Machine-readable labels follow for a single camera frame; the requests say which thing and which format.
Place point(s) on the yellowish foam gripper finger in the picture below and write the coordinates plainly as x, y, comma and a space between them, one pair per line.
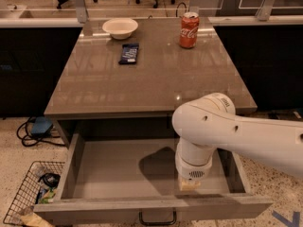
187, 185

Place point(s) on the grey top drawer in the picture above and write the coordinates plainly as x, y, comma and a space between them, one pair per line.
136, 181

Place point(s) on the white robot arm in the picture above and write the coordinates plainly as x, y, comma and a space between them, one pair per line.
210, 122

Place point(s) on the grey drawer cabinet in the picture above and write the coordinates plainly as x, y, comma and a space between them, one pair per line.
94, 85

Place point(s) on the dark blue snack bar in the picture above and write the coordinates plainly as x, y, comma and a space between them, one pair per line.
129, 53

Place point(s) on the green chip bag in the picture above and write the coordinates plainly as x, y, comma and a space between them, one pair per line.
46, 195

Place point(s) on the red coca-cola can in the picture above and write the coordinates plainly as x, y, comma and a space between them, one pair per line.
189, 28

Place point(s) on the blue foot pedal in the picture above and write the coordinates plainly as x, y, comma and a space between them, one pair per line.
41, 127

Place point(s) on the yellow snack packet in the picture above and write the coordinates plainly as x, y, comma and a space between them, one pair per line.
33, 220

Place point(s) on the white bowl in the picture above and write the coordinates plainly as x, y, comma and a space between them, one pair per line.
120, 28

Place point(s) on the black wire basket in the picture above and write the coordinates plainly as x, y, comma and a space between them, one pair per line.
41, 175

